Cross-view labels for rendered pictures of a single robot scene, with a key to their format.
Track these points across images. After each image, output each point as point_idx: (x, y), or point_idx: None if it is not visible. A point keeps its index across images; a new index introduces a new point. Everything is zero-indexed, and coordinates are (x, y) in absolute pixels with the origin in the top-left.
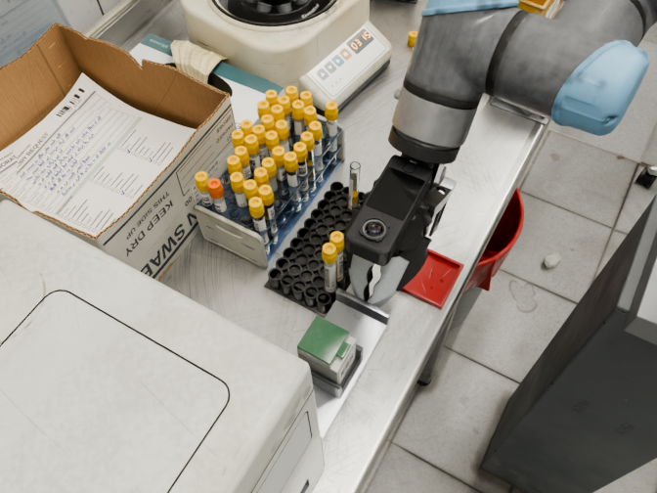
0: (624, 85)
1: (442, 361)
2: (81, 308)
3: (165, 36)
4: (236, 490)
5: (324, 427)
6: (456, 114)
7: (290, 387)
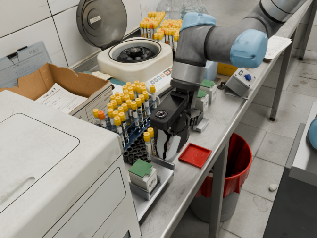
0: (255, 42)
1: (221, 236)
2: (25, 118)
3: None
4: (75, 177)
5: (140, 213)
6: (194, 68)
7: (106, 140)
